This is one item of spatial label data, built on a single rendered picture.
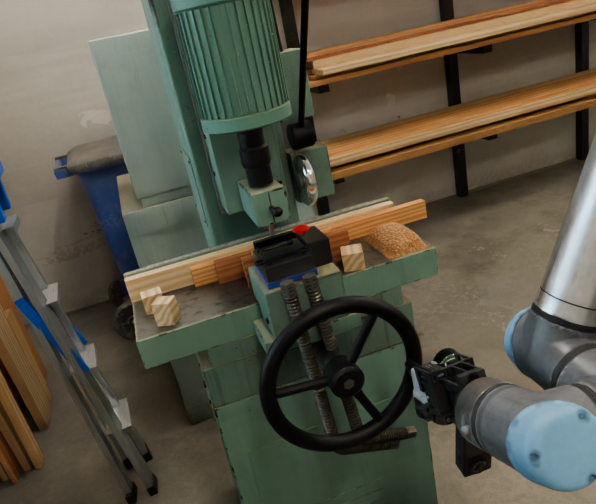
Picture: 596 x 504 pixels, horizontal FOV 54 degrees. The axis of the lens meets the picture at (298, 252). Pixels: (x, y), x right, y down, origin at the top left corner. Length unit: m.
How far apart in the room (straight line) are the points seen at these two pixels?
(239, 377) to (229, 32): 0.63
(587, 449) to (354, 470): 0.75
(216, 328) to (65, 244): 2.52
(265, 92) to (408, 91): 2.81
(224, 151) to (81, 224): 2.33
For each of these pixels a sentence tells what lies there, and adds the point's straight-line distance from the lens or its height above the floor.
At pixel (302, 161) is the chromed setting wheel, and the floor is 1.07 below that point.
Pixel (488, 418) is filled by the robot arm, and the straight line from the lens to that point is 0.72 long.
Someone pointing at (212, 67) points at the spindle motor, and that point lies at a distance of 1.07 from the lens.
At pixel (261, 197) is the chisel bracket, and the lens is 1.14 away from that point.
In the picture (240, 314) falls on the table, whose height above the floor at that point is 0.89.
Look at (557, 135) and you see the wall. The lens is 4.58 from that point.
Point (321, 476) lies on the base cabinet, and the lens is 1.34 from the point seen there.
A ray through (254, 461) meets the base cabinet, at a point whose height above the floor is 0.56.
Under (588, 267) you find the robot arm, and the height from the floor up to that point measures 1.03.
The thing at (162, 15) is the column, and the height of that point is 1.42.
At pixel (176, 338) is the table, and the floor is 0.88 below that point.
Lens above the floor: 1.38
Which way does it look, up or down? 22 degrees down
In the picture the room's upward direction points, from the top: 12 degrees counter-clockwise
